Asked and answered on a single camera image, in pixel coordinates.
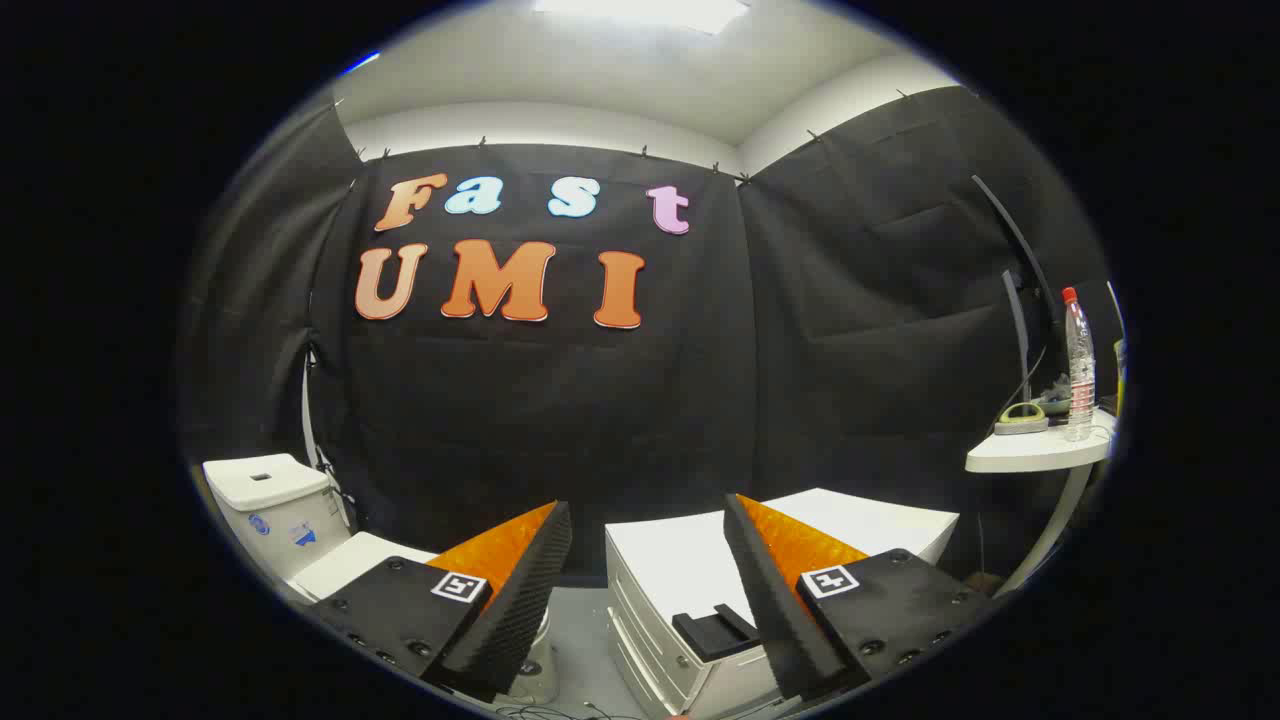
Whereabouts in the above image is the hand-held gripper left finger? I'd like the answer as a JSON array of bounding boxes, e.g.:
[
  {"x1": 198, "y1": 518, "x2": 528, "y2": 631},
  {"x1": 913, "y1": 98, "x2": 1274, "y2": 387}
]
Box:
[{"x1": 308, "y1": 500, "x2": 574, "y2": 701}]

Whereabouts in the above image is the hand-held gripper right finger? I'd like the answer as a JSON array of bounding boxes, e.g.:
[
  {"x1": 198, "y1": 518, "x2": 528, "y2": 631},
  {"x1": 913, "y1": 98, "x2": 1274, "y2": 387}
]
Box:
[{"x1": 725, "y1": 493, "x2": 996, "y2": 701}]

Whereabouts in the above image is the white toilet lid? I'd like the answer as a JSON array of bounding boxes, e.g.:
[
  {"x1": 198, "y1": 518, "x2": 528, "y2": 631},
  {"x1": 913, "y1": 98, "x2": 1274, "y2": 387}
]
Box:
[{"x1": 290, "y1": 532, "x2": 441, "y2": 601}]

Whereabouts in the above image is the white toilet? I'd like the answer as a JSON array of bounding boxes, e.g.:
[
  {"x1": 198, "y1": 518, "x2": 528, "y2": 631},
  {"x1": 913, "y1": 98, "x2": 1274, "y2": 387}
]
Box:
[{"x1": 203, "y1": 453, "x2": 563, "y2": 706}]

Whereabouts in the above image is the black flat holder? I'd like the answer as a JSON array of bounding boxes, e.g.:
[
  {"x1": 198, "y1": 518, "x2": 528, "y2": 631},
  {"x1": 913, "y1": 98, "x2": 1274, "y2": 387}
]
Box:
[{"x1": 672, "y1": 604, "x2": 763, "y2": 663}]

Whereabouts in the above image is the white drawer cabinet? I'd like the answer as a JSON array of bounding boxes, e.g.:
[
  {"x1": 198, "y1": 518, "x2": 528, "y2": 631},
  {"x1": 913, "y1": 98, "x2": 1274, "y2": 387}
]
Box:
[{"x1": 604, "y1": 488, "x2": 961, "y2": 719}]

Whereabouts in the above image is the black backdrop cloth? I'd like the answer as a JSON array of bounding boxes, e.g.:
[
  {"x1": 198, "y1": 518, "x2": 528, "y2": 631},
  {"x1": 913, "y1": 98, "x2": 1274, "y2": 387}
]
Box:
[{"x1": 178, "y1": 85, "x2": 1121, "y2": 586}]

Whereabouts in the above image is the white pipe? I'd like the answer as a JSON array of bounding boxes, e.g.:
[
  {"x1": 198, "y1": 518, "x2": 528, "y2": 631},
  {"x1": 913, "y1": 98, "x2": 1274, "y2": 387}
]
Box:
[{"x1": 301, "y1": 345, "x2": 353, "y2": 526}]

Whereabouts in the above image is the white round table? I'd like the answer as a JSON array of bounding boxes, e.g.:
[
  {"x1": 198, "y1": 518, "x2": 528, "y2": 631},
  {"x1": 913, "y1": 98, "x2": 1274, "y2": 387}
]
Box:
[{"x1": 965, "y1": 405, "x2": 1117, "y2": 598}]

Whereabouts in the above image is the yellow tape roll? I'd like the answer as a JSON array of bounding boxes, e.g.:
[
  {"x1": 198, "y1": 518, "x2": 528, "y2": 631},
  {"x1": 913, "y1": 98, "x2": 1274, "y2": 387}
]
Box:
[{"x1": 994, "y1": 402, "x2": 1051, "y2": 436}]

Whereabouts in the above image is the clear water bottle red cap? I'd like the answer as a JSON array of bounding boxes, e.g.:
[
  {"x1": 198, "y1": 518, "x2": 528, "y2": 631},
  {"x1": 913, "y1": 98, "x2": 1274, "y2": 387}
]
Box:
[{"x1": 1062, "y1": 288, "x2": 1098, "y2": 443}]

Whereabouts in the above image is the ceiling light panel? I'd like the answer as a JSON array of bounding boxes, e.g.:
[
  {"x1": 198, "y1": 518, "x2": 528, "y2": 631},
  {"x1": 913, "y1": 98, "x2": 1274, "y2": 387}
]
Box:
[{"x1": 530, "y1": 0, "x2": 751, "y2": 36}]

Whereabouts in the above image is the black cable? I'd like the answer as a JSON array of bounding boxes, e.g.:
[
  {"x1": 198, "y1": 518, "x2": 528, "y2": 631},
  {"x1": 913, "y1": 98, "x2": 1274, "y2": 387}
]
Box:
[{"x1": 495, "y1": 703, "x2": 641, "y2": 720}]

